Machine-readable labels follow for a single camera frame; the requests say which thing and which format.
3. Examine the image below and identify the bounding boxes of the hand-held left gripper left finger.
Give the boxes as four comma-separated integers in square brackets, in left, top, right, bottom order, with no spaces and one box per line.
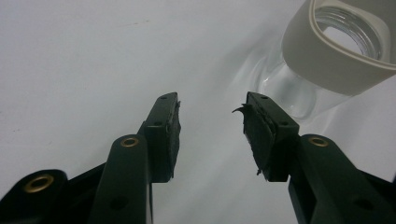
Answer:
[88,91,182,224]

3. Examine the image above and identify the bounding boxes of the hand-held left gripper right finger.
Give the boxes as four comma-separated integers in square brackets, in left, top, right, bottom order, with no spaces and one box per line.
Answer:
[232,91,396,224]

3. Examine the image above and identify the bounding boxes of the clear glass jar beige collar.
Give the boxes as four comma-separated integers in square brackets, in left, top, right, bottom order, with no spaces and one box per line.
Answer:
[253,0,396,120]

